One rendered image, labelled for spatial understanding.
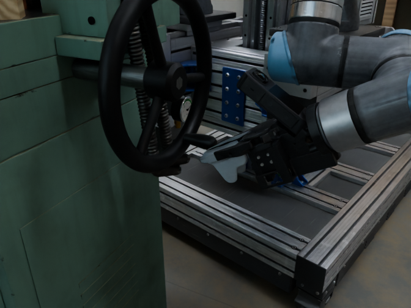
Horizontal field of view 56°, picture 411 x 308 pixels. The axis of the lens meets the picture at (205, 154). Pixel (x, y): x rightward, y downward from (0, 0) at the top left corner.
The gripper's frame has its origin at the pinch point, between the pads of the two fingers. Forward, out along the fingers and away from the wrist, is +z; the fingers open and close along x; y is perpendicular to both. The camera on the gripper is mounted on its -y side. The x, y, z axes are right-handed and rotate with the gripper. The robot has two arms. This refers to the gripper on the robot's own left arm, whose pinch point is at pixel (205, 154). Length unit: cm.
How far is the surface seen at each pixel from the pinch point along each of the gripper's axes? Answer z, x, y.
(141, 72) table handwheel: 1.8, -2.7, -16.1
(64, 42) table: 10.1, -5.8, -25.5
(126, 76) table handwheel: 4.5, -3.1, -16.7
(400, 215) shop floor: 1, 109, 79
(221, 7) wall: 134, 325, -63
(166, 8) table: 11.1, 27.4, -28.1
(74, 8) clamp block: 6.8, -3.8, -29.1
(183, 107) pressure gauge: 16.2, 23.3, -7.0
